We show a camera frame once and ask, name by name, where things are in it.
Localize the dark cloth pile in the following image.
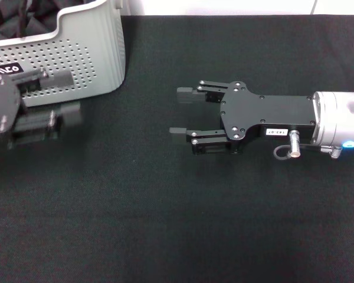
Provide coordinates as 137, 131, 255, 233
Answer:
0, 0, 91, 39

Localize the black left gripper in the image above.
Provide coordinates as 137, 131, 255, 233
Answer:
0, 69, 83, 148

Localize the grey perforated storage box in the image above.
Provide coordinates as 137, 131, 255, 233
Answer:
0, 0, 127, 107

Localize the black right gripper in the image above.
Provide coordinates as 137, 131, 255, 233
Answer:
169, 80, 317, 156

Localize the black cable silver plug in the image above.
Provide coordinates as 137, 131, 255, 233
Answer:
273, 129, 343, 162

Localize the black tablecloth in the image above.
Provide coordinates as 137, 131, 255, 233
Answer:
0, 14, 354, 283

